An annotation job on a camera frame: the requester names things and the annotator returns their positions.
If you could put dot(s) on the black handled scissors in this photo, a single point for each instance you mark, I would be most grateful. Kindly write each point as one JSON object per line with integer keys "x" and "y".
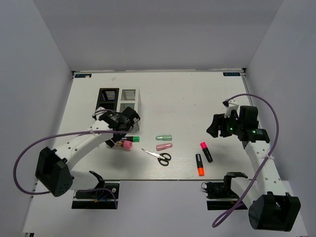
{"x": 163, "y": 158}

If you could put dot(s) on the pink capped black highlighter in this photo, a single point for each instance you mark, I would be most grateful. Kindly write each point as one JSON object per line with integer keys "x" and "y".
{"x": 206, "y": 152}

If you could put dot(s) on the white pen holder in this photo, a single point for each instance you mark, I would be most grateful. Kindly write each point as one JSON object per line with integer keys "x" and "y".
{"x": 128, "y": 97}

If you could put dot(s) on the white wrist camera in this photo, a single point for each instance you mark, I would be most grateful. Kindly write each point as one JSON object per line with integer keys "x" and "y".
{"x": 99, "y": 111}
{"x": 230, "y": 105}

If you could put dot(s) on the pink eraser capsule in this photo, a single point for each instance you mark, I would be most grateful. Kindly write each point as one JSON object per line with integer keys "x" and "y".
{"x": 161, "y": 147}

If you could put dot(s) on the black pen holder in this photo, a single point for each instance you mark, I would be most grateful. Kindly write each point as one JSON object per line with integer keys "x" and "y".
{"x": 108, "y": 99}

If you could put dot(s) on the blue table label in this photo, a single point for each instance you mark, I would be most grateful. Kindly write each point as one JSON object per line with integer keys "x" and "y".
{"x": 231, "y": 74}
{"x": 83, "y": 75}

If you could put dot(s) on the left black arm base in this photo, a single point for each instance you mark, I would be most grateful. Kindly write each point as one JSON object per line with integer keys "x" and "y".
{"x": 98, "y": 199}

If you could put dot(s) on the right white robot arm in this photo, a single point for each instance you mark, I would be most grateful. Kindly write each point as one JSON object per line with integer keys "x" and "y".
{"x": 270, "y": 206}

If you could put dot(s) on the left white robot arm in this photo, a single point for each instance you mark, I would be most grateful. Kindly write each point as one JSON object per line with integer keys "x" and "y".
{"x": 55, "y": 166}

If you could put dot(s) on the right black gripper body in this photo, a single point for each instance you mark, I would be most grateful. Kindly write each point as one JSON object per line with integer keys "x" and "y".
{"x": 233, "y": 125}

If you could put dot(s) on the left blue table label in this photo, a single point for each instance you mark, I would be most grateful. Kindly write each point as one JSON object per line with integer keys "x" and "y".
{"x": 83, "y": 75}

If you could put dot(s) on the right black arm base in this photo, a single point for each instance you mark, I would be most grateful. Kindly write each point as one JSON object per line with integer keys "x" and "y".
{"x": 219, "y": 194}

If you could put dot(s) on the right blue table label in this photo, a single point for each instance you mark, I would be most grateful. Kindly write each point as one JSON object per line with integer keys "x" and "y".
{"x": 231, "y": 74}

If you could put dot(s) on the orange capped black highlighter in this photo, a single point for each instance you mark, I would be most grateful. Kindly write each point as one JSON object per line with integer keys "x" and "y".
{"x": 200, "y": 168}

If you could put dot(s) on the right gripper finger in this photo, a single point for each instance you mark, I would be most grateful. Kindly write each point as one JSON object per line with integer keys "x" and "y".
{"x": 214, "y": 127}
{"x": 223, "y": 130}

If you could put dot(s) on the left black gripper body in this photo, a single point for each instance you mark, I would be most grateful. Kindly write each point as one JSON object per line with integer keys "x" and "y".
{"x": 127, "y": 128}

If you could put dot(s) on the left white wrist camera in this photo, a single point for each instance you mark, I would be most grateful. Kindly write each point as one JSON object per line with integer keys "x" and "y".
{"x": 99, "y": 111}

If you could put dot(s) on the black green-capped marker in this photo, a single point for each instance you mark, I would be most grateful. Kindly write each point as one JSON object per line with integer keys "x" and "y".
{"x": 132, "y": 138}

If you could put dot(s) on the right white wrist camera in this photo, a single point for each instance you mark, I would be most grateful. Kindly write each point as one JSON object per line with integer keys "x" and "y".
{"x": 230, "y": 105}

